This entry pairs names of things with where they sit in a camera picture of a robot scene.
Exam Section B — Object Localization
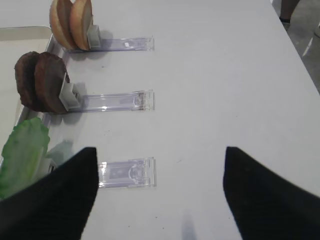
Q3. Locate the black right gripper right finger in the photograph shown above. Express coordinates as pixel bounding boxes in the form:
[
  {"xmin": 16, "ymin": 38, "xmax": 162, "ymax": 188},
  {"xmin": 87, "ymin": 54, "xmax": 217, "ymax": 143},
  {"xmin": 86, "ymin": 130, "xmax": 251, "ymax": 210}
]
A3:
[{"xmin": 223, "ymin": 146, "xmax": 320, "ymax": 240}]

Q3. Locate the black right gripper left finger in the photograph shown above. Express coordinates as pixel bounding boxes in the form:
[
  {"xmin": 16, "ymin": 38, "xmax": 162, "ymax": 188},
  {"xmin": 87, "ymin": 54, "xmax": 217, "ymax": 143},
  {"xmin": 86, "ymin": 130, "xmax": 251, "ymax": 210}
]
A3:
[{"xmin": 0, "ymin": 147, "xmax": 99, "ymax": 240}]

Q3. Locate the green lettuce leaf in rack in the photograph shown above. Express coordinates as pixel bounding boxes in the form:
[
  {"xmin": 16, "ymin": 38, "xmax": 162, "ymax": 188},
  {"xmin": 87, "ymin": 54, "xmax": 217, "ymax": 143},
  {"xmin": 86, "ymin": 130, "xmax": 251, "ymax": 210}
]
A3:
[{"xmin": 0, "ymin": 117, "xmax": 50, "ymax": 200}]

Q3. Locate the clear lettuce rack holder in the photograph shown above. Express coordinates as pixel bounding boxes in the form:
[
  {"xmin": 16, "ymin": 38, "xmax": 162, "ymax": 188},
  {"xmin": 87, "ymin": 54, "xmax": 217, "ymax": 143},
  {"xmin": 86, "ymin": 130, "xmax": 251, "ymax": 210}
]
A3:
[{"xmin": 46, "ymin": 140, "xmax": 157, "ymax": 189}]

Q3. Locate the brown meat patty front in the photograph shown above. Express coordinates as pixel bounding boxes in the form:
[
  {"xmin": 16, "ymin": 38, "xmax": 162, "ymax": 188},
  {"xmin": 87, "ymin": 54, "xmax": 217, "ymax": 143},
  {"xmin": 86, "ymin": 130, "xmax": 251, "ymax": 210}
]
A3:
[{"xmin": 34, "ymin": 52, "xmax": 70, "ymax": 114}]

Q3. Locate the brown meat patty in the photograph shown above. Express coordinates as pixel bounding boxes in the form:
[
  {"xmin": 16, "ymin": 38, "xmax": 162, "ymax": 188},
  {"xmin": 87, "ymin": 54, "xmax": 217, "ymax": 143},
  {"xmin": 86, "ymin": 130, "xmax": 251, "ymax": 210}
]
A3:
[
  {"xmin": 14, "ymin": 51, "xmax": 43, "ymax": 112},
  {"xmin": 34, "ymin": 52, "xmax": 70, "ymax": 114}
]

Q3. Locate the brown meat patty back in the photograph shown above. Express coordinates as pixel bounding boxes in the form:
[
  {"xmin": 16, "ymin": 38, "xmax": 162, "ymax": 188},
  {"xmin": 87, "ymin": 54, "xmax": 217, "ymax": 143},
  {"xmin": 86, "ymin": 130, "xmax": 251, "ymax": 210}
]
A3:
[{"xmin": 14, "ymin": 51, "xmax": 43, "ymax": 112}]

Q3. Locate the clear patty rack holder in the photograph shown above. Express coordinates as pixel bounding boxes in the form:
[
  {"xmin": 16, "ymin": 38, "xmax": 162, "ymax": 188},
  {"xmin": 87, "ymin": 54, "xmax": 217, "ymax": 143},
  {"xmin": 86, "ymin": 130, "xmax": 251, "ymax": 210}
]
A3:
[{"xmin": 58, "ymin": 83, "xmax": 155, "ymax": 113}]

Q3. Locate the white metal tray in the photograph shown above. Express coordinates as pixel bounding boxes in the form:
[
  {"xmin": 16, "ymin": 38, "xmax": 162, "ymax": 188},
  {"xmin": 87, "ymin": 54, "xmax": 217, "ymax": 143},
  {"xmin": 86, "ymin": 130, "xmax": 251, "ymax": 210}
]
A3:
[{"xmin": 0, "ymin": 26, "xmax": 52, "ymax": 148}]

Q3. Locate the clear right side rack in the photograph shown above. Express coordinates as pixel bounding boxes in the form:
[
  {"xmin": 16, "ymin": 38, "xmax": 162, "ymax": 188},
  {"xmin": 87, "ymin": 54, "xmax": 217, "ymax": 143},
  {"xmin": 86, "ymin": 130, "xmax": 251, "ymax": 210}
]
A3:
[{"xmin": 44, "ymin": 24, "xmax": 155, "ymax": 55}]

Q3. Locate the top bun slice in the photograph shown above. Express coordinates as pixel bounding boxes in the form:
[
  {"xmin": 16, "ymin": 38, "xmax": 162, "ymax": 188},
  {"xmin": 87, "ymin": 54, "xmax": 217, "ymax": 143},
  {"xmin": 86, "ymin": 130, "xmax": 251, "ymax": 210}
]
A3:
[{"xmin": 69, "ymin": 0, "xmax": 93, "ymax": 51}]

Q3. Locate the bun slice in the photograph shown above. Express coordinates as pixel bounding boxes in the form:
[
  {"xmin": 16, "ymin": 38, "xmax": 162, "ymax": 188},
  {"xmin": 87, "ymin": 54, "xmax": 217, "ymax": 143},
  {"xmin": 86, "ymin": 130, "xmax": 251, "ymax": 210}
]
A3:
[
  {"xmin": 49, "ymin": 0, "xmax": 77, "ymax": 50},
  {"xmin": 69, "ymin": 0, "xmax": 93, "ymax": 51}
]

